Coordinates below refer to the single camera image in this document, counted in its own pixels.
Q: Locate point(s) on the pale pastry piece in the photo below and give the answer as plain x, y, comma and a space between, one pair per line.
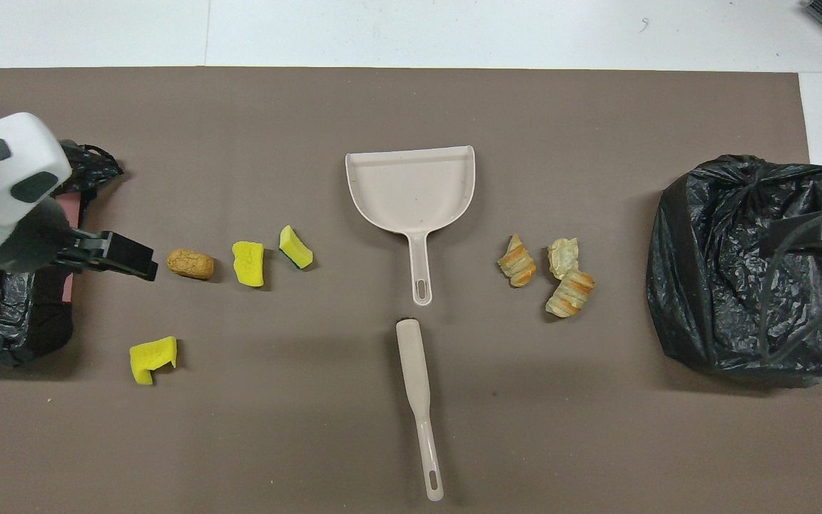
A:
563, 257

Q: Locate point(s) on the pink bin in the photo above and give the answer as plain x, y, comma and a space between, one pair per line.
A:
74, 214

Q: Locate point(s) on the long striped pastry piece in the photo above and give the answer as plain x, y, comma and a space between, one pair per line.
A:
569, 293

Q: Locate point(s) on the notched yellow sponge piece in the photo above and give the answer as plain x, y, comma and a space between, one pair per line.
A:
147, 357

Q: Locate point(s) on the golden striped pastry piece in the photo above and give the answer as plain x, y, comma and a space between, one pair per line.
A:
518, 264

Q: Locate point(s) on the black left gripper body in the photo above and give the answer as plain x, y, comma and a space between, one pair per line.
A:
61, 250

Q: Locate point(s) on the brown bread roll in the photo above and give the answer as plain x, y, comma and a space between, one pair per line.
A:
190, 264

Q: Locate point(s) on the beige plastic dustpan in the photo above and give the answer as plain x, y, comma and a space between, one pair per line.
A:
411, 193

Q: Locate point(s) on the yellow sponge green backing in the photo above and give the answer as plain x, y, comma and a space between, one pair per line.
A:
293, 244

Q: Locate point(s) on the brown table mat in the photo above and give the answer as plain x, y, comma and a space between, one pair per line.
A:
311, 107

